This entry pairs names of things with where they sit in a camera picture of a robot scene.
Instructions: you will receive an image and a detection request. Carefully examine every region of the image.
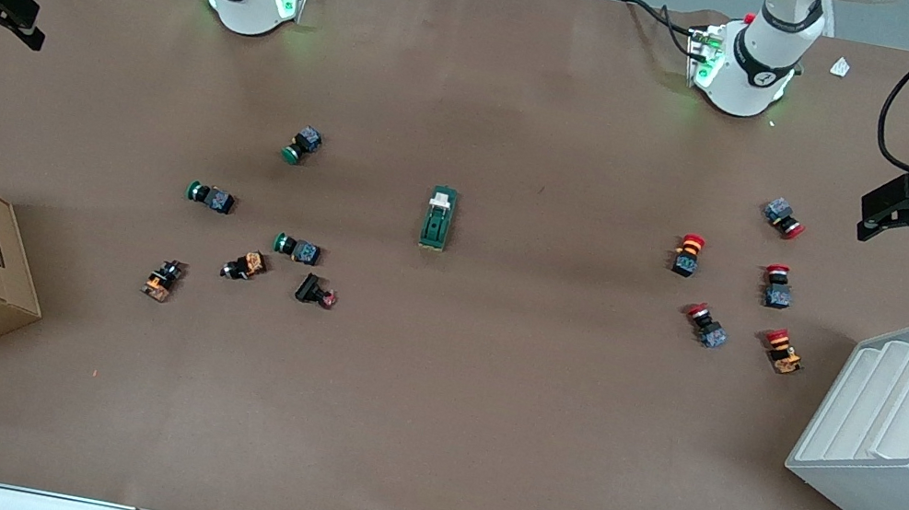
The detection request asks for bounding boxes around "green load switch white handle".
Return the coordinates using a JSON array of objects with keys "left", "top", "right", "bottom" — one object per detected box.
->
[{"left": 417, "top": 182, "right": 463, "bottom": 254}]

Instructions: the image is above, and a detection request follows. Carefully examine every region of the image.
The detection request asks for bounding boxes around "red mushroom button grey body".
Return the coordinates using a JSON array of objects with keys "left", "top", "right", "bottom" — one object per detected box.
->
[
  {"left": 759, "top": 262, "right": 798, "bottom": 312},
  {"left": 679, "top": 301, "right": 735, "bottom": 354},
  {"left": 759, "top": 195, "right": 811, "bottom": 244}
]

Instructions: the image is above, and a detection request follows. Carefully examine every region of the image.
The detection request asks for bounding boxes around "red mushroom button orange body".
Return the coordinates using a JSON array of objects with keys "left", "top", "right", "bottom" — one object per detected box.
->
[
  {"left": 760, "top": 325, "right": 810, "bottom": 378},
  {"left": 668, "top": 230, "right": 709, "bottom": 282}
]

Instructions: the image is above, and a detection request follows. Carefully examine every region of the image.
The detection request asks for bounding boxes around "black button orange body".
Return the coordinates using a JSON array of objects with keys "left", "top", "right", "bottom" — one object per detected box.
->
[
  {"left": 139, "top": 255, "right": 189, "bottom": 307},
  {"left": 219, "top": 247, "right": 270, "bottom": 287}
]

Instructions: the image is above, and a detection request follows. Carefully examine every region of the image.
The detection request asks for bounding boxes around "green push button switch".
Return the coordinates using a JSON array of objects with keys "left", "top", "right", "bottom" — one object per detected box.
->
[
  {"left": 272, "top": 231, "right": 325, "bottom": 269},
  {"left": 184, "top": 179, "right": 239, "bottom": 218},
  {"left": 280, "top": 123, "right": 325, "bottom": 170}
]

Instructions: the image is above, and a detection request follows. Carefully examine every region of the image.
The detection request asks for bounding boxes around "black left arm base cable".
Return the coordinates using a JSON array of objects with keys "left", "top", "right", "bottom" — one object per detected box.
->
[{"left": 611, "top": 0, "right": 706, "bottom": 61}]

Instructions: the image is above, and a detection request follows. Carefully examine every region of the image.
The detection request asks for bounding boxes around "black switch red knob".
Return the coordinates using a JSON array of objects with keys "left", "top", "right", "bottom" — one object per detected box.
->
[{"left": 293, "top": 271, "right": 343, "bottom": 312}]

